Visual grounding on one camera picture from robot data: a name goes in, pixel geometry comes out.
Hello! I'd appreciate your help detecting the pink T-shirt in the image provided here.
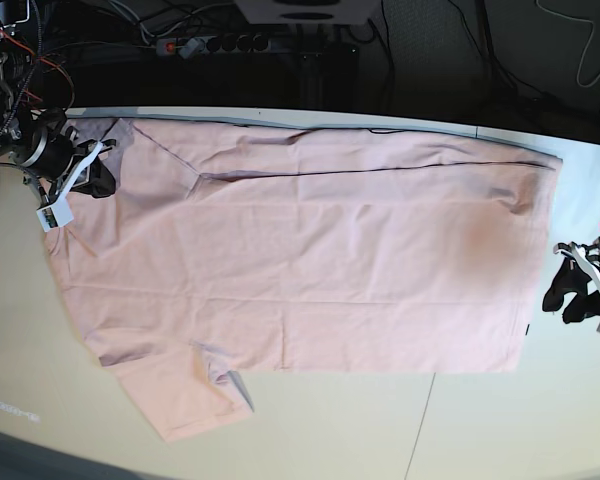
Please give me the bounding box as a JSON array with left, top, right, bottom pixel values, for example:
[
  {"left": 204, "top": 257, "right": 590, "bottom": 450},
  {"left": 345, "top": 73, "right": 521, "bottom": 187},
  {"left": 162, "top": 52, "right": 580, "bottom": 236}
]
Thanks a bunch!
[{"left": 45, "top": 118, "right": 562, "bottom": 441}]

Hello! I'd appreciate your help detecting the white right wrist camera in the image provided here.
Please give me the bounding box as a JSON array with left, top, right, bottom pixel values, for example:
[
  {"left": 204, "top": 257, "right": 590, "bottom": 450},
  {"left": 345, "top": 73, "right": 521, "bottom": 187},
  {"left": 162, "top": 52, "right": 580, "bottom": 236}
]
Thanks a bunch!
[{"left": 36, "top": 198, "right": 74, "bottom": 233}]

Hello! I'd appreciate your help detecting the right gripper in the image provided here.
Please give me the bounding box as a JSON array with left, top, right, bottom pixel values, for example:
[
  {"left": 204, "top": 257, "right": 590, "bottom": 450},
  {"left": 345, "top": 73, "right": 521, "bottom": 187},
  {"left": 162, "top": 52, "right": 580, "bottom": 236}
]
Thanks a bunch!
[{"left": 9, "top": 109, "right": 116, "bottom": 205}]

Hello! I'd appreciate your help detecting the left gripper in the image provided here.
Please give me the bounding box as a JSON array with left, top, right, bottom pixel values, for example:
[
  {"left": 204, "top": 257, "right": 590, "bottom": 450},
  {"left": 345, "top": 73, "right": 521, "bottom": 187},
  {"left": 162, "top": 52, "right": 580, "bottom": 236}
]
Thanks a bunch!
[{"left": 542, "top": 237, "right": 600, "bottom": 324}]

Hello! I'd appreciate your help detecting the black table leg post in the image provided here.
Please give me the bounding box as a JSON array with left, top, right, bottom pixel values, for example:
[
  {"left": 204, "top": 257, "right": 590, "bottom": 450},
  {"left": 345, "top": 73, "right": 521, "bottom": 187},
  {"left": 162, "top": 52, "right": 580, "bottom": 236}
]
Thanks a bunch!
[{"left": 299, "top": 54, "right": 322, "bottom": 110}]

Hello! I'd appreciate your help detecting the grey cable on floor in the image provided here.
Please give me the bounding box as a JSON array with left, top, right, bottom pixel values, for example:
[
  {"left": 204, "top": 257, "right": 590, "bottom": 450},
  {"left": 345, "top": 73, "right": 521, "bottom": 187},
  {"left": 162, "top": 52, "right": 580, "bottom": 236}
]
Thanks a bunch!
[{"left": 574, "top": 0, "right": 600, "bottom": 89}]

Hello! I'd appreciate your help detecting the black power strip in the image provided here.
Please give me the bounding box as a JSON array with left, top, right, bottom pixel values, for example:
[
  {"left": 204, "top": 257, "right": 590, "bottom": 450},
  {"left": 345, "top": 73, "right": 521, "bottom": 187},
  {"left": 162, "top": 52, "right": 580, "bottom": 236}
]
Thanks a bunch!
[{"left": 155, "top": 33, "right": 271, "bottom": 59}]

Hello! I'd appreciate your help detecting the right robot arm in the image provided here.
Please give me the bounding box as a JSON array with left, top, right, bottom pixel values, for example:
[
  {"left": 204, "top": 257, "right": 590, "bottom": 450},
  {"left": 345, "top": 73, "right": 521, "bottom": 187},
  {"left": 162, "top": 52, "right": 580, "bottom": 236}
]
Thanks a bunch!
[{"left": 0, "top": 1, "right": 116, "bottom": 206}]

